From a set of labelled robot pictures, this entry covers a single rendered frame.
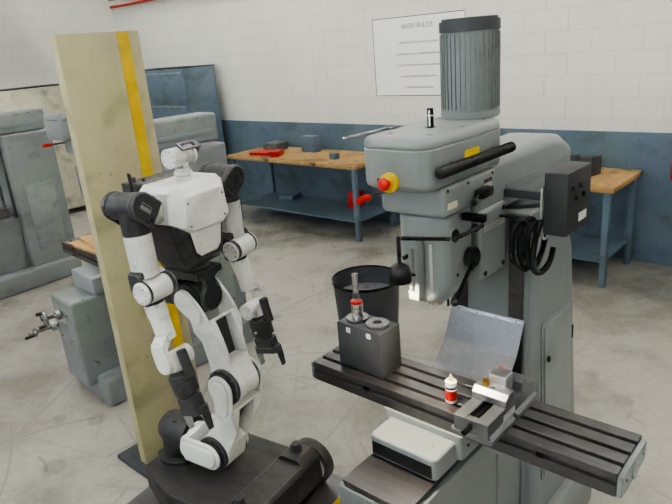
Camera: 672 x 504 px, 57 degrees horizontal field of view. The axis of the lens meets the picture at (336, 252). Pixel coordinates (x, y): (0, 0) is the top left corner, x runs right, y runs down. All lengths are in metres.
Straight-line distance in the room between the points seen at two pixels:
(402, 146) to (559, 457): 1.05
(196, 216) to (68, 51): 1.28
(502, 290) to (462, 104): 0.77
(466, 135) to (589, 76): 4.36
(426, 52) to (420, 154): 5.27
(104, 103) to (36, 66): 7.84
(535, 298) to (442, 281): 0.54
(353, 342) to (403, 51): 5.16
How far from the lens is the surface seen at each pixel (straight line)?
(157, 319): 2.13
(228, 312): 2.30
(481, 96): 2.14
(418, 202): 1.95
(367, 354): 2.40
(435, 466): 2.20
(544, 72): 6.42
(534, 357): 2.58
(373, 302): 4.08
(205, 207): 2.14
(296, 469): 2.59
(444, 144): 1.85
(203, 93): 9.23
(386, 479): 2.26
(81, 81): 3.16
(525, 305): 2.47
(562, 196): 2.08
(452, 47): 2.14
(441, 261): 2.02
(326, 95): 8.00
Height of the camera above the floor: 2.17
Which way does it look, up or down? 19 degrees down
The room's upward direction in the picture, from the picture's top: 5 degrees counter-clockwise
